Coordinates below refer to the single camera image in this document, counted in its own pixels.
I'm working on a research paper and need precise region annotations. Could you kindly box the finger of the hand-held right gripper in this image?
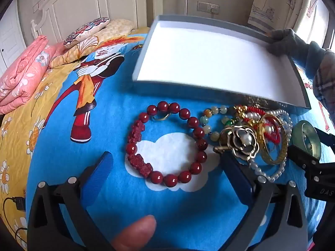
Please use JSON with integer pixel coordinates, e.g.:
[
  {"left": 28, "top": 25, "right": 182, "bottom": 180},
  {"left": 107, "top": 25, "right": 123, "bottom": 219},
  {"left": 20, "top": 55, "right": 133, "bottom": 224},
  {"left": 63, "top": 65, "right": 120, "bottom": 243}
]
[
  {"left": 287, "top": 145, "right": 320, "bottom": 172},
  {"left": 313, "top": 127, "right": 335, "bottom": 149}
]

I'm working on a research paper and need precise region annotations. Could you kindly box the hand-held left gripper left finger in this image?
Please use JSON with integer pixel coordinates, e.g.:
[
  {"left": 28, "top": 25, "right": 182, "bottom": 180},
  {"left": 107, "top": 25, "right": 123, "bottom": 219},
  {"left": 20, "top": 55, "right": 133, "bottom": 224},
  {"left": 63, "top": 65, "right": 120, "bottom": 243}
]
[{"left": 27, "top": 151, "right": 114, "bottom": 251}]

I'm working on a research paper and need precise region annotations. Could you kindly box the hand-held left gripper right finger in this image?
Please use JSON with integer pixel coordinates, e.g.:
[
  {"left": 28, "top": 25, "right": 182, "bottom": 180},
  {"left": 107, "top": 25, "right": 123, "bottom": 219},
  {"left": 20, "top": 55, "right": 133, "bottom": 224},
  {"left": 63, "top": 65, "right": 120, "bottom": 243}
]
[{"left": 220, "top": 152, "right": 308, "bottom": 251}]

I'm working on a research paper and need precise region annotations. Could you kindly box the green jade bangle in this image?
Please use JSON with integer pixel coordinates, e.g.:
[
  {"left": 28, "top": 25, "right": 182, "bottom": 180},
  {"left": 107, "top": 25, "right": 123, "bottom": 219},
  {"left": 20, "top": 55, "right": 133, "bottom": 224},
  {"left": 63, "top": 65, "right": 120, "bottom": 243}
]
[{"left": 292, "top": 120, "right": 323, "bottom": 160}]

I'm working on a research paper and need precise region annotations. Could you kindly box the gold bangle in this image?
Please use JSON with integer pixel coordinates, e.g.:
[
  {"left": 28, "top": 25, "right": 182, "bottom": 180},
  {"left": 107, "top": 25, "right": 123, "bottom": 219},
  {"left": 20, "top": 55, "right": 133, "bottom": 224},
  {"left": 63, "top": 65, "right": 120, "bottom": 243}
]
[{"left": 258, "top": 114, "right": 291, "bottom": 166}]

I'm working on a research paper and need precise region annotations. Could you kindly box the white pearl necklace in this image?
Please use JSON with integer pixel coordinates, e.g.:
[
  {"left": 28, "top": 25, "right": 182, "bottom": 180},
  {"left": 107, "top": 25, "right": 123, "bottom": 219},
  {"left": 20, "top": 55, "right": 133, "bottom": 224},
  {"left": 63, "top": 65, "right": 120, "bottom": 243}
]
[{"left": 245, "top": 108, "right": 294, "bottom": 183}]

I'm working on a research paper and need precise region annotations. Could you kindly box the red string bracelet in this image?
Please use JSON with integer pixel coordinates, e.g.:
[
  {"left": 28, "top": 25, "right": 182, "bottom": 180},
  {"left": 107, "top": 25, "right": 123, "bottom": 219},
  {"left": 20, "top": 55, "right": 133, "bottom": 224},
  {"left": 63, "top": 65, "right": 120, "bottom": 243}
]
[{"left": 262, "top": 115, "right": 282, "bottom": 146}]

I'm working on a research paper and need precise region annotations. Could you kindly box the dark red bead bracelet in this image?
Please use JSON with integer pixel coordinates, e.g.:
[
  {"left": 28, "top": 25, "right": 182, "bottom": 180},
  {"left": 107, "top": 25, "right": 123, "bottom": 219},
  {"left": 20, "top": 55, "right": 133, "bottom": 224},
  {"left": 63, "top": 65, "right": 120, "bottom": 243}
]
[{"left": 125, "top": 101, "right": 209, "bottom": 188}]

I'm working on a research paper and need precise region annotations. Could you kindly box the grey tray with white lining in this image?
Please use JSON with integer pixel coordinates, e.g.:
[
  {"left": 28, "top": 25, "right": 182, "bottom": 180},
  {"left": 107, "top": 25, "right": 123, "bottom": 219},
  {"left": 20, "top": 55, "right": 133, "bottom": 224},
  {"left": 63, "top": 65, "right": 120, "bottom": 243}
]
[{"left": 131, "top": 14, "right": 312, "bottom": 109}]

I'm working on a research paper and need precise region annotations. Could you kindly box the person's right hand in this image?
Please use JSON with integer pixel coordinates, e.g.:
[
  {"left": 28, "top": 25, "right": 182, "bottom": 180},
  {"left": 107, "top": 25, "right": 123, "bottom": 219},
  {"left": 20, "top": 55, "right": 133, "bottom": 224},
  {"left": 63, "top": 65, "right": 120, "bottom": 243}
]
[{"left": 266, "top": 28, "right": 326, "bottom": 81}]

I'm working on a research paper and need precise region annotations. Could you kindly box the metal rose brooch with pearl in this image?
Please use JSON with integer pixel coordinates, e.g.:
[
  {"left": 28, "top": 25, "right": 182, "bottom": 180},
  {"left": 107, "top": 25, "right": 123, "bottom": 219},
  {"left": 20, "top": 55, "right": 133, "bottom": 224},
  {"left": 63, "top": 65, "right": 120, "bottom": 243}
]
[{"left": 213, "top": 125, "right": 259, "bottom": 160}]

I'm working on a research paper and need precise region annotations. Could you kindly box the blue cartoon printed blanket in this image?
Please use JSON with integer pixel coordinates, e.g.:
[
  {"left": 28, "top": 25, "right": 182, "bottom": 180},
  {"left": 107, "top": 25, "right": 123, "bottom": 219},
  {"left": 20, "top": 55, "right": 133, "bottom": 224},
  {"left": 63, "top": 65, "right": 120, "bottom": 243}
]
[{"left": 26, "top": 31, "right": 335, "bottom": 251}]

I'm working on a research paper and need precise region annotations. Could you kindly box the folded pink floral quilt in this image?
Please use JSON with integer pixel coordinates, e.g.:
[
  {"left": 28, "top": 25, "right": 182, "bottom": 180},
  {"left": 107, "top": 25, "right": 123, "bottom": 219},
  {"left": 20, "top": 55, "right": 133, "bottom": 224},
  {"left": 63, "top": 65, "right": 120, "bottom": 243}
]
[{"left": 0, "top": 35, "right": 64, "bottom": 114}]

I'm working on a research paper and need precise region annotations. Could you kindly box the round patterned cushion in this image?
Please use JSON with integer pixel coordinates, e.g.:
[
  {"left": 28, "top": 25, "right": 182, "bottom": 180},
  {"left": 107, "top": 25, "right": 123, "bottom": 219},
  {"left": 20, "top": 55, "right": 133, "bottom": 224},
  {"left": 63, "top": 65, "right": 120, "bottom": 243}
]
[{"left": 63, "top": 17, "right": 110, "bottom": 49}]

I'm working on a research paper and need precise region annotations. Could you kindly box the yellow shell pattern pillow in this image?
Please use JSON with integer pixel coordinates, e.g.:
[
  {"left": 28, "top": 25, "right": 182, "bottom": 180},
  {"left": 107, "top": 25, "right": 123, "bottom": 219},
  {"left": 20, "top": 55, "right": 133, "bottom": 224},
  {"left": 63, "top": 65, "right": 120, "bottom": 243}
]
[{"left": 50, "top": 19, "right": 137, "bottom": 68}]

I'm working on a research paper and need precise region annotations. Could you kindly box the sailboat print curtain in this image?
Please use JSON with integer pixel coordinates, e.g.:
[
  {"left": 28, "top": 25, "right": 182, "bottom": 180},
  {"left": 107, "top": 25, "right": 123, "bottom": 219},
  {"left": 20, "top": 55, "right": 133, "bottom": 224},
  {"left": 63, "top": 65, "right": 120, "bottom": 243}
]
[{"left": 247, "top": 0, "right": 322, "bottom": 36}]

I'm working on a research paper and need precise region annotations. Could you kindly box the white wardrobe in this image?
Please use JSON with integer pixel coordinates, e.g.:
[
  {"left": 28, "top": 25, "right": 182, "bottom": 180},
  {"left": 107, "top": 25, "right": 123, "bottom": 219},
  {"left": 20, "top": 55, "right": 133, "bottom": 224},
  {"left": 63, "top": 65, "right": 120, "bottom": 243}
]
[{"left": 0, "top": 5, "right": 26, "bottom": 71}]

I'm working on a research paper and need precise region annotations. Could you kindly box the white wooden headboard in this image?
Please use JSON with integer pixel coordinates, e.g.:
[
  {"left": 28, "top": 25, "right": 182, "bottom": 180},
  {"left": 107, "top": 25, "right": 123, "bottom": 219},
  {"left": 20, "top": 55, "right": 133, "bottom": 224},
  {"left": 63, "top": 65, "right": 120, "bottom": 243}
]
[{"left": 31, "top": 0, "right": 155, "bottom": 42}]

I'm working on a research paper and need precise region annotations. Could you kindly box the jade bead bracelet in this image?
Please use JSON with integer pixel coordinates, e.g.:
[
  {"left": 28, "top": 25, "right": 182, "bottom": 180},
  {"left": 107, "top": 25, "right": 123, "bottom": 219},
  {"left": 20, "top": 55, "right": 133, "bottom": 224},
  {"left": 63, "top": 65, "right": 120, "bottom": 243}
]
[{"left": 199, "top": 105, "right": 236, "bottom": 140}]

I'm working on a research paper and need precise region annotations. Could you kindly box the red cord with gold beads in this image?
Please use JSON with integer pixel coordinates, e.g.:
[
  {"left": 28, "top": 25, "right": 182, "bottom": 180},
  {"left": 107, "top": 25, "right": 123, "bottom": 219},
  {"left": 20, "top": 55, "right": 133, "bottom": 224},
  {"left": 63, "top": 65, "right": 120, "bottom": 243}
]
[{"left": 234, "top": 105, "right": 267, "bottom": 126}]

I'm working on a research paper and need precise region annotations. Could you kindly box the small gold ring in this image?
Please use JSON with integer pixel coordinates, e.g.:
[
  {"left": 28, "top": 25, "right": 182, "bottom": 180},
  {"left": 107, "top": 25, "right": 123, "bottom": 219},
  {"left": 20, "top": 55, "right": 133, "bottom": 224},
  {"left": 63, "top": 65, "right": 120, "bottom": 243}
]
[{"left": 152, "top": 113, "right": 172, "bottom": 122}]

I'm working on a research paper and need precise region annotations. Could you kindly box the black charger with cable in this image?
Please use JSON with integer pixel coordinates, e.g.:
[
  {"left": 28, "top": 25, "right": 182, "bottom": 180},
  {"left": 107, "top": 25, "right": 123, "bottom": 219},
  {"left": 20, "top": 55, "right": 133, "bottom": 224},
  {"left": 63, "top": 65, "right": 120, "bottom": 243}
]
[{"left": 3, "top": 196, "right": 28, "bottom": 241}]

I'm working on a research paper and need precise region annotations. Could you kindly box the grey wall socket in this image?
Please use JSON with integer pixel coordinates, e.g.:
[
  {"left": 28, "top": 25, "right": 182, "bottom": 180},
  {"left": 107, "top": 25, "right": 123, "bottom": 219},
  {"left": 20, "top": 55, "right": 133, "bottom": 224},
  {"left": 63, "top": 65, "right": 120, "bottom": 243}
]
[{"left": 197, "top": 1, "right": 221, "bottom": 15}]

